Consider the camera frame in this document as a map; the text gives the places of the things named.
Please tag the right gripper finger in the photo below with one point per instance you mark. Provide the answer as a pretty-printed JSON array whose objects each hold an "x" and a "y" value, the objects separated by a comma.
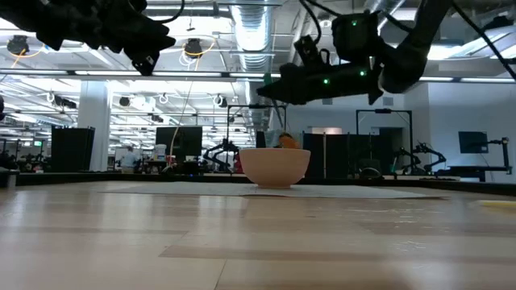
[{"x": 276, "y": 90}]

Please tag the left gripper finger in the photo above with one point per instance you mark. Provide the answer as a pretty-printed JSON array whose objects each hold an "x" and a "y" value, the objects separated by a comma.
[
  {"x": 146, "y": 62},
  {"x": 151, "y": 36}
]

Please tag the orange plastic utensil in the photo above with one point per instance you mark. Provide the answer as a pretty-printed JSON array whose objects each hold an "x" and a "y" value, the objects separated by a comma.
[{"x": 289, "y": 142}]

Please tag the peach ceramic bowl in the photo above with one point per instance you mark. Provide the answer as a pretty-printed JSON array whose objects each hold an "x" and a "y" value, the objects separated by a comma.
[{"x": 274, "y": 167}]

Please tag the yellow plastic utensil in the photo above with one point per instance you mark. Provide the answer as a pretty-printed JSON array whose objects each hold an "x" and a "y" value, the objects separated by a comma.
[{"x": 500, "y": 204}]

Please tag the black background robot arm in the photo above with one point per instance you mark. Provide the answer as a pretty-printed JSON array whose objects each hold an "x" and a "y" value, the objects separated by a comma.
[
  {"x": 405, "y": 161},
  {"x": 433, "y": 155},
  {"x": 219, "y": 151}
]

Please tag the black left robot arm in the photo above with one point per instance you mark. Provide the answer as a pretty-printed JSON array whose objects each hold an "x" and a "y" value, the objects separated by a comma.
[{"x": 16, "y": 8}]

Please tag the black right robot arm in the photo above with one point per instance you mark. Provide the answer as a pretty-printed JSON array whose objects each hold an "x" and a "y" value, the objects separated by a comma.
[{"x": 407, "y": 56}]

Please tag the ceiling light strip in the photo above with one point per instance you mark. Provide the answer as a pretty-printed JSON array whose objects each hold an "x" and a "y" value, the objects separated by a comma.
[
  {"x": 463, "y": 79},
  {"x": 80, "y": 73}
]

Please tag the wide black partition panel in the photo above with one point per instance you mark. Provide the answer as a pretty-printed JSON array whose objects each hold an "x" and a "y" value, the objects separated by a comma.
[{"x": 342, "y": 157}]

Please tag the white building column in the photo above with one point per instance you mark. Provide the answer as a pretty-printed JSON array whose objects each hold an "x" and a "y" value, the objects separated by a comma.
[{"x": 94, "y": 125}]

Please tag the black monitor screen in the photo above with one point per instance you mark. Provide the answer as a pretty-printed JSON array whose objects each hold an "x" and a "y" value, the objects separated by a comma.
[{"x": 179, "y": 143}]

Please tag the person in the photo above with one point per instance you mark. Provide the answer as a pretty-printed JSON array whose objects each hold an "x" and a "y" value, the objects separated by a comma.
[{"x": 129, "y": 159}]

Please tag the grey woven placemat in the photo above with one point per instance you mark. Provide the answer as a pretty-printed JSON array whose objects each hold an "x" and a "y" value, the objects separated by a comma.
[{"x": 181, "y": 189}]

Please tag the black desk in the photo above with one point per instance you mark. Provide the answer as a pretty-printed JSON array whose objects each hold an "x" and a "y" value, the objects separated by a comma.
[{"x": 475, "y": 169}]

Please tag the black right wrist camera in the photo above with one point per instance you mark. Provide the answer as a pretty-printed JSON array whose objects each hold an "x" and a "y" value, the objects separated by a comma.
[{"x": 308, "y": 50}]

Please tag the black station frame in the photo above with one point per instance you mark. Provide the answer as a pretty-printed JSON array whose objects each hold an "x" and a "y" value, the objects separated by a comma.
[
  {"x": 410, "y": 137},
  {"x": 227, "y": 129}
]

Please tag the silver ceiling duct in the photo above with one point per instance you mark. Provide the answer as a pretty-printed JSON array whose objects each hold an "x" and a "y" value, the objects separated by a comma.
[{"x": 252, "y": 32}]

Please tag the black wall monitor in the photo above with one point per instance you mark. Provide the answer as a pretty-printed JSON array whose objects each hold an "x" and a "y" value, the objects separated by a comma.
[{"x": 472, "y": 142}]

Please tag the black table border rail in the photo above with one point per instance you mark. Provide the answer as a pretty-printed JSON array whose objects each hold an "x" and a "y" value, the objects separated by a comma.
[{"x": 463, "y": 187}]

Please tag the grey cylinder post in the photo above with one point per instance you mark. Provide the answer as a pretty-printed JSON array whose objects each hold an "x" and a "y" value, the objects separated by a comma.
[{"x": 12, "y": 179}]

